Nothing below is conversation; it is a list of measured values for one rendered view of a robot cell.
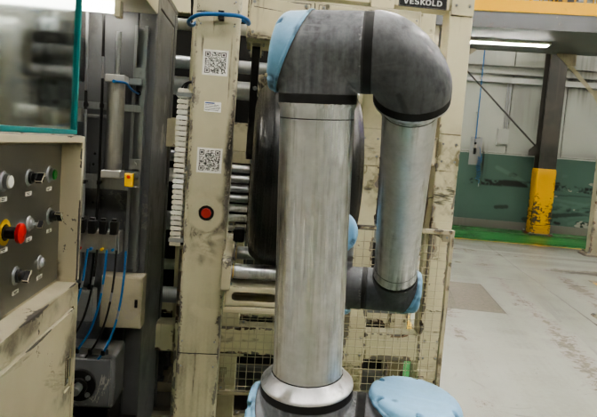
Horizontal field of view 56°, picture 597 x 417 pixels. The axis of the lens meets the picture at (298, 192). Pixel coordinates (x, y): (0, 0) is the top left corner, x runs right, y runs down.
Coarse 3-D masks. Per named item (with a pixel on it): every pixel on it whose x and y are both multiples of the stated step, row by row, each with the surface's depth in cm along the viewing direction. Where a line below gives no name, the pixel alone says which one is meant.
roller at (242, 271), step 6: (240, 264) 166; (246, 264) 166; (252, 264) 166; (240, 270) 164; (246, 270) 164; (252, 270) 164; (258, 270) 165; (264, 270) 165; (270, 270) 165; (234, 276) 164; (240, 276) 164; (246, 276) 164; (252, 276) 165; (258, 276) 165; (264, 276) 165; (270, 276) 165
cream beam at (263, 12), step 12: (252, 0) 190; (264, 0) 190; (276, 0) 191; (288, 0) 191; (300, 0) 192; (252, 12) 190; (264, 12) 191; (276, 12) 191; (396, 12) 195; (408, 12) 195; (420, 12) 195; (252, 24) 191; (264, 24) 191; (252, 36) 192; (264, 36) 192; (264, 48) 210
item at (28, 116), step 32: (0, 0) 96; (32, 0) 109; (64, 0) 126; (0, 32) 97; (32, 32) 110; (64, 32) 128; (0, 64) 97; (32, 64) 111; (64, 64) 129; (0, 96) 98; (32, 96) 112; (64, 96) 131; (0, 128) 98; (32, 128) 112; (64, 128) 132
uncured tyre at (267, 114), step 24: (264, 96) 162; (264, 120) 154; (360, 120) 159; (264, 144) 151; (360, 144) 155; (264, 168) 150; (360, 168) 154; (264, 192) 150; (360, 192) 154; (264, 216) 152; (264, 240) 157; (264, 264) 169
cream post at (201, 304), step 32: (224, 0) 164; (224, 32) 165; (192, 96) 166; (224, 96) 167; (192, 128) 167; (224, 128) 168; (192, 160) 168; (224, 160) 168; (192, 192) 169; (224, 192) 169; (192, 224) 169; (224, 224) 170; (192, 256) 170; (192, 288) 171; (192, 320) 172; (192, 352) 173; (192, 384) 174; (192, 416) 175
